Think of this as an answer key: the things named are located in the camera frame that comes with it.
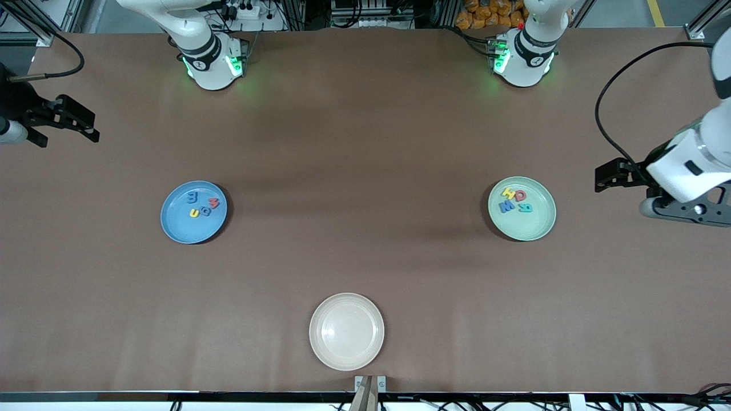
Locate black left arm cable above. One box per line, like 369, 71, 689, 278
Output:
595, 41, 714, 167

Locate black table edge rail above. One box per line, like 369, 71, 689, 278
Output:
0, 390, 731, 411

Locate brown table cover sheet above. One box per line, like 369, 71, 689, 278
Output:
0, 27, 731, 394

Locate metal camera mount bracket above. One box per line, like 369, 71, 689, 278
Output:
350, 375, 387, 411

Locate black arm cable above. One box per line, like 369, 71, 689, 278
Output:
9, 29, 85, 82
595, 41, 714, 167

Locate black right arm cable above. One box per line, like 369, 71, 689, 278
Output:
9, 29, 85, 82

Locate pale green plate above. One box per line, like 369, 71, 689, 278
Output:
488, 176, 557, 242

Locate white power strip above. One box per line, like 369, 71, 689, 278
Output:
224, 2, 264, 22

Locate beige plate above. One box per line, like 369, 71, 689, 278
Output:
309, 293, 385, 372

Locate orange bag pile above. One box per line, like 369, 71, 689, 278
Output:
456, 0, 529, 30

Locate black floor cable bundle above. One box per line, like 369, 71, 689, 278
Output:
617, 382, 731, 411

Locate blue plate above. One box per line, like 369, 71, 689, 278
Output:
160, 180, 228, 245

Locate grey equipment rack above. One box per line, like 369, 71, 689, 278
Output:
330, 0, 415, 30

